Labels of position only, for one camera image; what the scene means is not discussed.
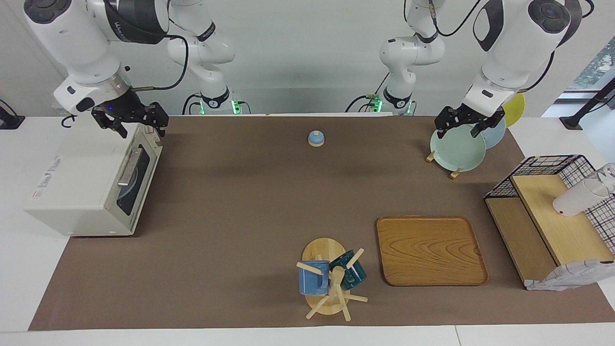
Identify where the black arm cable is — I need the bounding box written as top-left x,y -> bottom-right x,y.
103,0 -> 190,92
404,0 -> 596,92

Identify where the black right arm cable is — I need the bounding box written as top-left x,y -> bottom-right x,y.
103,0 -> 190,92

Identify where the glass oven door with handle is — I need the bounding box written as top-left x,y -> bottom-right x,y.
111,124 -> 164,236

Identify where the dark green ceramic mug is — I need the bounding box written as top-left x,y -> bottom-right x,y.
329,249 -> 367,290

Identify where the brown table mat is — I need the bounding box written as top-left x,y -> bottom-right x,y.
28,115 -> 615,331

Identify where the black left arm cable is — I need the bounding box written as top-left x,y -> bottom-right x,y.
404,0 -> 596,92

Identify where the wooden shelf box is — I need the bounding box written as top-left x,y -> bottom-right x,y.
484,174 -> 615,289

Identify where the blue racked plate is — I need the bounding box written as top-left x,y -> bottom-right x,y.
480,118 -> 506,149

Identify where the wooden serving tray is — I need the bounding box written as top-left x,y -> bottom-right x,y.
376,216 -> 489,287

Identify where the wooden plate rack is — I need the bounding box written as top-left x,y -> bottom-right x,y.
426,150 -> 463,179

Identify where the black wire basket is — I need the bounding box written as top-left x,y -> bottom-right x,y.
484,154 -> 615,255

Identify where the black table clamp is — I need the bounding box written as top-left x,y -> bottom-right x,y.
0,99 -> 25,130

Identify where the cream toaster oven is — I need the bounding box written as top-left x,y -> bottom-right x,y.
24,123 -> 164,237

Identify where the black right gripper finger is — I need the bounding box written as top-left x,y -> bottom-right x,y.
92,110 -> 128,139
144,102 -> 170,137

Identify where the wooden mug tree stand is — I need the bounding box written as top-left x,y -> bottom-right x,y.
296,237 -> 369,321

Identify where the white plastic cup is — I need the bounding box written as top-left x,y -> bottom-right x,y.
553,179 -> 611,218

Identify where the black clamp stand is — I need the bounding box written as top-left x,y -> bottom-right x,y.
560,77 -> 615,130

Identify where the pale green plate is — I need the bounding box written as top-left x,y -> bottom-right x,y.
430,124 -> 487,173

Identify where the blue ceramic mug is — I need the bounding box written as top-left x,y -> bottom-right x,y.
298,260 -> 331,296

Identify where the clear glass cup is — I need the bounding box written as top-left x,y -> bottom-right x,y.
591,163 -> 615,195

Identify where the yellow plate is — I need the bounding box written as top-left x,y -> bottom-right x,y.
502,93 -> 526,128

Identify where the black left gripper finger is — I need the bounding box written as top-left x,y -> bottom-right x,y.
472,113 -> 506,137
435,108 -> 455,140

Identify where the grey grid patterned cloth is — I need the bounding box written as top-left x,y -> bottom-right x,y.
526,259 -> 615,292

